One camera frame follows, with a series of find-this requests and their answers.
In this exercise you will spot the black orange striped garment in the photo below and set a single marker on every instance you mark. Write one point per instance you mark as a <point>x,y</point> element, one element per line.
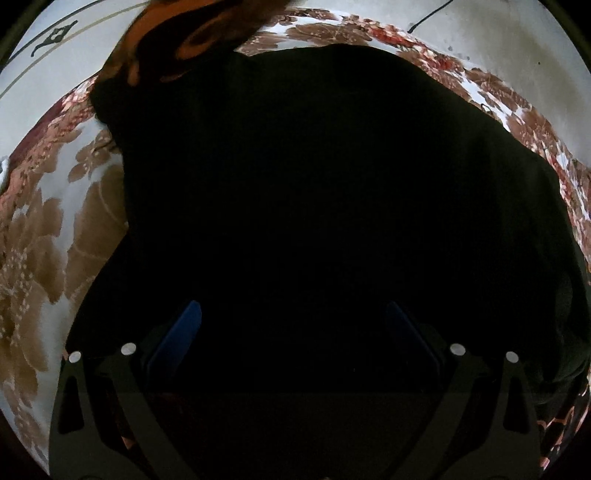
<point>323,194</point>

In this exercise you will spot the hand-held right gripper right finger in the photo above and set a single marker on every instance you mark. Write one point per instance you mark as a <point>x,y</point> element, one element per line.
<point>407,333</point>

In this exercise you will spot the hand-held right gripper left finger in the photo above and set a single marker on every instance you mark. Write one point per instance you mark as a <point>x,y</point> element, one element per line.
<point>183,333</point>

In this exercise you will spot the brown floral blanket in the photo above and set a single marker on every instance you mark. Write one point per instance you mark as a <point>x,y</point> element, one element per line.
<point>41,258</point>

